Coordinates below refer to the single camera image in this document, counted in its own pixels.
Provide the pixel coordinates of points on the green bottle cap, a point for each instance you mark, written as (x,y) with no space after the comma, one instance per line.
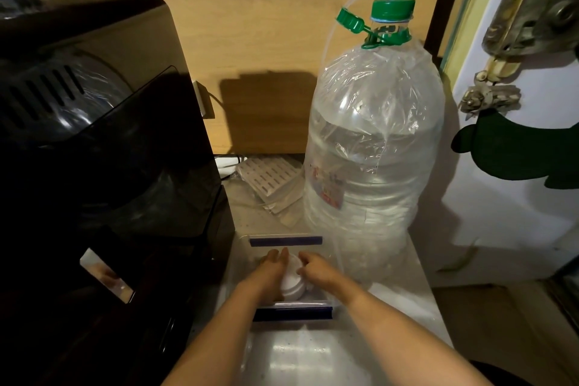
(392,8)

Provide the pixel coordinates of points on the clear tray with blue edges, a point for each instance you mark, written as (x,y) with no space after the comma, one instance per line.
(289,314)

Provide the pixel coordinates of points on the person's left fingers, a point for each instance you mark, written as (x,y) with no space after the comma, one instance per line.
(279,257)

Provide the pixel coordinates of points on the dark green animal sticker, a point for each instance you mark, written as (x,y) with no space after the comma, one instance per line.
(520,150)

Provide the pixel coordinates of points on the white perforated tray in bag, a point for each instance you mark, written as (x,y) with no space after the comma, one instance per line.
(271,176)

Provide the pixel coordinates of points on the person's left forearm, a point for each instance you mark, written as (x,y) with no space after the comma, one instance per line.
(217,345)

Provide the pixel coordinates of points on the person's left hand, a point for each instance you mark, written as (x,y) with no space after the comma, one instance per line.
(264,276)

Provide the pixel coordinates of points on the person's right forearm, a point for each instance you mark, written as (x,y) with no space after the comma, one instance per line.
(407,345)

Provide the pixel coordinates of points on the person's right fingers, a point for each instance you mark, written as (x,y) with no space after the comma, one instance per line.
(308,259)

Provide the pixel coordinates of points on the white refrigerator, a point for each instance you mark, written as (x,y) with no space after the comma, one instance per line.
(511,150)

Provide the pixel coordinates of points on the small green leaf sticker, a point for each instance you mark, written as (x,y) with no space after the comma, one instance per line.
(461,259)

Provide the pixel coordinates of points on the person's right hand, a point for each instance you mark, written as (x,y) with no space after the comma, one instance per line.
(324,274)

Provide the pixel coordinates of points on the large clear water bottle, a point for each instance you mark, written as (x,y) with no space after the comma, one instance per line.
(375,146)

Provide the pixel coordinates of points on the black kitchen appliance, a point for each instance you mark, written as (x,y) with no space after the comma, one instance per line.
(90,173)

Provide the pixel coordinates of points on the white plastic jar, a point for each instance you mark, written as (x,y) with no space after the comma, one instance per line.
(293,281)

